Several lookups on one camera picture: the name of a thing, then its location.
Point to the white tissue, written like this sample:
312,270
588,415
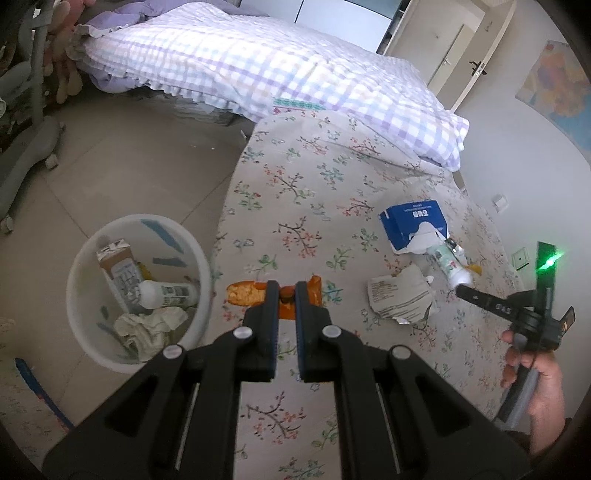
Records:
147,330

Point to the white and teal wardrobe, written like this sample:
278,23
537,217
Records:
323,5

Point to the blue tissue packet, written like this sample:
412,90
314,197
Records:
406,221

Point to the purple duvet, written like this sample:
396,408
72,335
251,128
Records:
138,11

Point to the bed with checkered quilt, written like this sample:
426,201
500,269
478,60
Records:
231,60

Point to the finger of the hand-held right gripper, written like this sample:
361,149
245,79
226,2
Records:
485,302

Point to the floral cloth cover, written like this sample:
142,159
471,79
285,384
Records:
23,401

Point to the milk carton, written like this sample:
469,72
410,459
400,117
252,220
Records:
122,277

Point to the white wall switch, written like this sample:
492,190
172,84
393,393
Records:
522,257

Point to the person's right forearm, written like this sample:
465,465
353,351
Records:
547,434

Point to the floral tablecloth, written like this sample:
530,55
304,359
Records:
300,194

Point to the orange snack wrapper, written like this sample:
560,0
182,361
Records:
244,293

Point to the white patterned waste bin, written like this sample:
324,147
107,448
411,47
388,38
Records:
83,300

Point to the white inner door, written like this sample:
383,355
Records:
445,55

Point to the wall poster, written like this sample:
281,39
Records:
558,87

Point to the grey swivel chair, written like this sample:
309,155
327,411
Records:
23,157

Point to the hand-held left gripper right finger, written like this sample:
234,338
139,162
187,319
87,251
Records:
304,323

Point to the person's right hand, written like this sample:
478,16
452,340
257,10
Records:
549,383

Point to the yellow packet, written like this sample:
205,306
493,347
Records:
473,269

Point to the white bottle with green label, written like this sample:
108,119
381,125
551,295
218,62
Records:
171,294
450,265

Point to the blue strip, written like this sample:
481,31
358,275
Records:
41,392

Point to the crumpled white printed paper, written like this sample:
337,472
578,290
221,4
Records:
397,290

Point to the pink plush toy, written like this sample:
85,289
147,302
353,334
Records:
62,46

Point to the white wall socket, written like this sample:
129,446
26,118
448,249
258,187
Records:
499,202

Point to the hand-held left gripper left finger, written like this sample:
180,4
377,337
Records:
270,323

